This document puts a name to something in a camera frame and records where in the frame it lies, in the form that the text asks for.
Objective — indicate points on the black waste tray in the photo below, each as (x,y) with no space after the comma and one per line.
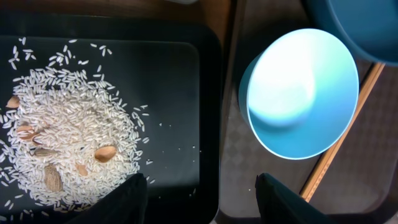
(168,72)

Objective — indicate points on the dark blue bowl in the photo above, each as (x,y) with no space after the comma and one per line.
(367,27)

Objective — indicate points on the brown serving tray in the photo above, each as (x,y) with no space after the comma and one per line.
(360,185)

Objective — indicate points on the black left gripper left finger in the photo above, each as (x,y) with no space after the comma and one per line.
(125,204)

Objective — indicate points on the rice pile with nuts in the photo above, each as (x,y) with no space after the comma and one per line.
(66,143)

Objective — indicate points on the light blue bowl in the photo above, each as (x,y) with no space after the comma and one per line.
(299,95)

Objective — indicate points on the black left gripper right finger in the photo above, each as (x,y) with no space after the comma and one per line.
(279,205)

